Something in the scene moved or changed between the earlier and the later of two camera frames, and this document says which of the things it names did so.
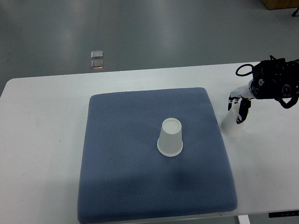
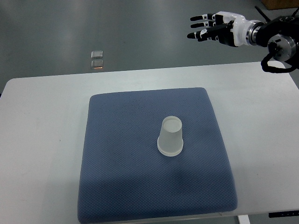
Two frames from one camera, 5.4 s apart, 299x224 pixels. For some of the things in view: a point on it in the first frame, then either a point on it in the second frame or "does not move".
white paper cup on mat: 169,142 does not move
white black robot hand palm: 245,103 → 235,36
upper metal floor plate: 96,54 does not move
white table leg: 244,219 does not move
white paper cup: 229,125 → 170,141
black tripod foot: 295,12 does not move
